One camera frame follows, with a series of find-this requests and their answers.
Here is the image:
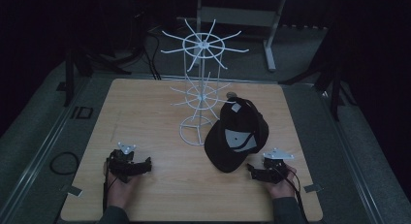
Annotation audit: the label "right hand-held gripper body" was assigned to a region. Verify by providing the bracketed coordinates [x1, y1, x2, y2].
[262, 147, 296, 184]

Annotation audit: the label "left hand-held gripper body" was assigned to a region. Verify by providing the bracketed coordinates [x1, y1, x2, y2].
[106, 141, 141, 183]

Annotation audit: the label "black baseball cap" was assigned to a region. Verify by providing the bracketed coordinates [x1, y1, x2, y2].
[204, 96, 270, 174]

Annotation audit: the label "white wire hat rack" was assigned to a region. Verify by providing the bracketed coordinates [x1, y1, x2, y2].
[160, 18, 250, 146]

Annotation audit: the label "person's right hand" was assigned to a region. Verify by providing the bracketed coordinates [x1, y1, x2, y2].
[266, 165, 299, 200]

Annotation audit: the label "person's left hand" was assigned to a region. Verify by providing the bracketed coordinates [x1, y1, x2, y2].
[104, 160, 142, 209]

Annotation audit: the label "grey tape strip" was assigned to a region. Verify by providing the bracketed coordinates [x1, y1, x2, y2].
[302, 182, 324, 194]
[60, 183, 83, 198]

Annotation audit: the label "black floor socket plate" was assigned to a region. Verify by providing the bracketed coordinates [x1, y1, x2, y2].
[70, 106, 94, 119]

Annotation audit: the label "black tripod stand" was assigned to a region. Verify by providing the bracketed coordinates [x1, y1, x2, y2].
[62, 48, 133, 108]
[278, 21, 358, 122]

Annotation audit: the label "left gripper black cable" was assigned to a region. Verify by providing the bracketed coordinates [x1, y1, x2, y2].
[102, 157, 112, 215]

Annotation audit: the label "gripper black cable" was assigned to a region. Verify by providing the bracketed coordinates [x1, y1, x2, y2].
[279, 167, 309, 224]
[102, 157, 112, 215]

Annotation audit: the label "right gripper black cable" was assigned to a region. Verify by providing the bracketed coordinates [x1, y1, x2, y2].
[279, 167, 309, 224]

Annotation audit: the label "black cable loop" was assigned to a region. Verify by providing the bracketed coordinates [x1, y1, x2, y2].
[48, 151, 80, 176]

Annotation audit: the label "metal floor rail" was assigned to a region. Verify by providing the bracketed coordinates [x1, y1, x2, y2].
[316, 89, 386, 224]
[0, 80, 90, 218]

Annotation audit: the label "black background cables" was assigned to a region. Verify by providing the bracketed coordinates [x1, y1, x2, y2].
[141, 31, 163, 80]

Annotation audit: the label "grey metal table frame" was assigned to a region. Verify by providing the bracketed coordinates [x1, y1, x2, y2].
[195, 0, 288, 73]

